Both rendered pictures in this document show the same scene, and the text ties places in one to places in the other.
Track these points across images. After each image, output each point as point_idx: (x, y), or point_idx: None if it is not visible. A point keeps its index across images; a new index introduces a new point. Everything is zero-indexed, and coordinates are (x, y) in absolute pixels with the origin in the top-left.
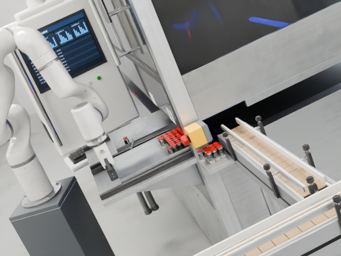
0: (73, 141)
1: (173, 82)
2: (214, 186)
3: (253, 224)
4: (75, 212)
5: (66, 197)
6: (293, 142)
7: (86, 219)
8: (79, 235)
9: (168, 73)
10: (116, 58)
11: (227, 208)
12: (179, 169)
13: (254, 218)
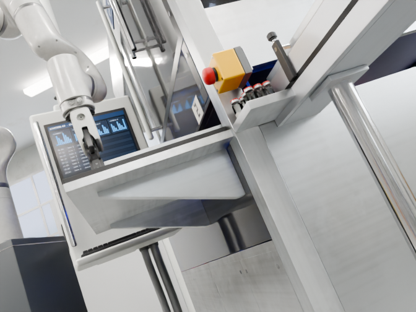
0: (93, 247)
1: (192, 13)
2: (265, 177)
3: (345, 260)
4: (46, 275)
5: (34, 244)
6: (385, 124)
7: (66, 298)
8: (39, 308)
9: (186, 3)
10: (149, 130)
11: (291, 220)
12: (203, 143)
13: (344, 247)
